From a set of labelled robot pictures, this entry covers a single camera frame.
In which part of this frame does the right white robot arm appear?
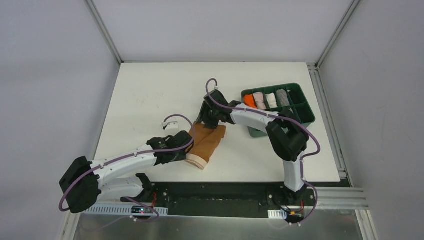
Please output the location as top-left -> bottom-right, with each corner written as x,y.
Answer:
196,90 -> 309,205

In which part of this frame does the grey striped rolled underwear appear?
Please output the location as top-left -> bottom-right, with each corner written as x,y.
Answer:
275,89 -> 290,107

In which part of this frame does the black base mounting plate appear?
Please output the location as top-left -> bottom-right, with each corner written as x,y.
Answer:
133,182 -> 316,219

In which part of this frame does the white cable duct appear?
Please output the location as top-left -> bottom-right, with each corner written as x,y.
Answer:
82,204 -> 168,217
267,209 -> 288,220

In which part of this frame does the pink rolled underwear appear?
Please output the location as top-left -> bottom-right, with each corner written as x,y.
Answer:
253,92 -> 267,110

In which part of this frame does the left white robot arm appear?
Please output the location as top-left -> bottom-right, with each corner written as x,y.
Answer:
59,130 -> 194,214

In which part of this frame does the right aluminium rail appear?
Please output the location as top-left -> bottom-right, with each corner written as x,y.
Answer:
316,187 -> 369,210

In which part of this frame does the left white cable duct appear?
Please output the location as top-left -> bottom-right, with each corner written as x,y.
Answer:
82,204 -> 168,217

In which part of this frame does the green divided plastic tray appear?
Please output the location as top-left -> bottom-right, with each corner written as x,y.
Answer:
241,83 -> 316,128

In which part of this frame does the orange rolled underwear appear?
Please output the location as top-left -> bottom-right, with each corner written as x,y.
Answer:
243,94 -> 258,109

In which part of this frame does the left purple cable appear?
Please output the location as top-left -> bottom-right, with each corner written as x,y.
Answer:
58,114 -> 197,213

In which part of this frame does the white rolled underwear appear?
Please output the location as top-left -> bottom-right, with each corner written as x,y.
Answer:
265,93 -> 278,109

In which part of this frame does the brown underwear beige waistband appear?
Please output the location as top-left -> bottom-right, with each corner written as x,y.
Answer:
184,123 -> 226,171

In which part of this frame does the right white cable duct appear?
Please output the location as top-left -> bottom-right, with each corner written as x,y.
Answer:
267,209 -> 288,220

